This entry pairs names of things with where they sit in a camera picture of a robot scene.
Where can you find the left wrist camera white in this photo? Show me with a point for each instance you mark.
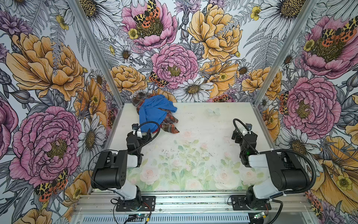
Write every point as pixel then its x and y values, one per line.
pixel 136 130

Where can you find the blue cloth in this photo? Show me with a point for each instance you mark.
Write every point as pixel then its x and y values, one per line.
pixel 153 112

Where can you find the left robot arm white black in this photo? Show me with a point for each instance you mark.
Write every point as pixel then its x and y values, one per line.
pixel 111 168

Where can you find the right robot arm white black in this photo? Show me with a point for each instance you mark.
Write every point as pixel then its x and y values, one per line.
pixel 286 174

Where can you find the plaid red cloth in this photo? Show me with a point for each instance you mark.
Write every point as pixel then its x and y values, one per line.
pixel 167 123

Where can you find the right corner aluminium post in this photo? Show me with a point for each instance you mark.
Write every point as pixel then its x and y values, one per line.
pixel 291 37

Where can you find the corner aluminium post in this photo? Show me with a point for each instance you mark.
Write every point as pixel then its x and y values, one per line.
pixel 291 37
pixel 92 42

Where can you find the aluminium front rail frame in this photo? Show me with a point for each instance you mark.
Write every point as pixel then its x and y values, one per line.
pixel 191 208

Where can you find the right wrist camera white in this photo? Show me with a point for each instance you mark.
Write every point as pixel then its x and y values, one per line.
pixel 247 129

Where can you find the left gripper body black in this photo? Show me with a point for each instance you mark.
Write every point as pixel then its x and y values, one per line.
pixel 144 139

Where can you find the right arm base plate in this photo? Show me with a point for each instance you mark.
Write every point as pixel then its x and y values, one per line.
pixel 241 203

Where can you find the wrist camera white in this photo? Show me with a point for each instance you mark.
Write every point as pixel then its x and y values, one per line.
pixel 247 129
pixel 136 130

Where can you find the left corner aluminium post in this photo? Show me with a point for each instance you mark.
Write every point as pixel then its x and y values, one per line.
pixel 92 42

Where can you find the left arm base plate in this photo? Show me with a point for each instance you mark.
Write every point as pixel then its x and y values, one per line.
pixel 145 203

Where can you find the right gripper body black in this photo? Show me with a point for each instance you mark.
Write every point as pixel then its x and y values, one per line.
pixel 239 140

